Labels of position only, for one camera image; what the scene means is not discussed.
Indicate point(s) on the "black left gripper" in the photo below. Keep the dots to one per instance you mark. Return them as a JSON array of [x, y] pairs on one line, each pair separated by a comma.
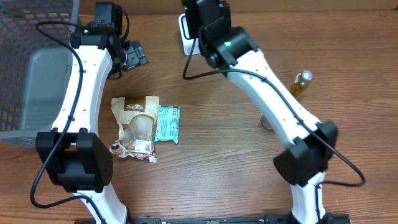
[[137, 55]]

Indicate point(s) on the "brown snack packet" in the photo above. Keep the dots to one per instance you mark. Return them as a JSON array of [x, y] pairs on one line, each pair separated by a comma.
[[137, 119]]

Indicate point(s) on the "teal snack bar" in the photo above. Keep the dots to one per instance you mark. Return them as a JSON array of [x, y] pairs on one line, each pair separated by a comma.
[[168, 124]]

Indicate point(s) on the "green lidded jar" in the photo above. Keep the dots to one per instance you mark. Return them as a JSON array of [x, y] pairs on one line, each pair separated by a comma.
[[266, 123]]

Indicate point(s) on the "yellow liquid bottle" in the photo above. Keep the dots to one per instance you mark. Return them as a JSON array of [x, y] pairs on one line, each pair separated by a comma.
[[301, 83]]

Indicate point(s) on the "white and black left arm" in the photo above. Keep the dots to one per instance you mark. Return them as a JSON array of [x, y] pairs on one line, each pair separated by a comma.
[[72, 154]]

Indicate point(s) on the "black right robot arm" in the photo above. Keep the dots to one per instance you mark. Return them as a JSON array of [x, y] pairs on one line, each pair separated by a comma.
[[307, 141]]

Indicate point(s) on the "white barcode scanner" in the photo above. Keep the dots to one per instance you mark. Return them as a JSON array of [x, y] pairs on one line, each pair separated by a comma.
[[187, 42]]

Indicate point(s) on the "dark grey mesh basket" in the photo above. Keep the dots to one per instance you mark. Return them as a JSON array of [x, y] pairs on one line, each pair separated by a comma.
[[35, 69]]

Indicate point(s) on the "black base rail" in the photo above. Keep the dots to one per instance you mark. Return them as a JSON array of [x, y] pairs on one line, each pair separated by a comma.
[[329, 218]]

